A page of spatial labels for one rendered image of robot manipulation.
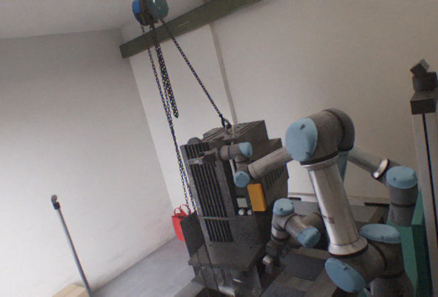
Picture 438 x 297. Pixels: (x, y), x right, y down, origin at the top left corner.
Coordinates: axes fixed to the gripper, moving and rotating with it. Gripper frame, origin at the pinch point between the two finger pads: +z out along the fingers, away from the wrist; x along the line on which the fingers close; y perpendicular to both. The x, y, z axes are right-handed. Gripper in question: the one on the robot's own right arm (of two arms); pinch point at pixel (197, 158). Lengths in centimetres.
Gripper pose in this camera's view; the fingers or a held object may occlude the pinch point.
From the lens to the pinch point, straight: 179.2
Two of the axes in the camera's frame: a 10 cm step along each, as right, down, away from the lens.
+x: 4.2, -2.5, 8.7
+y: 2.6, 9.5, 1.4
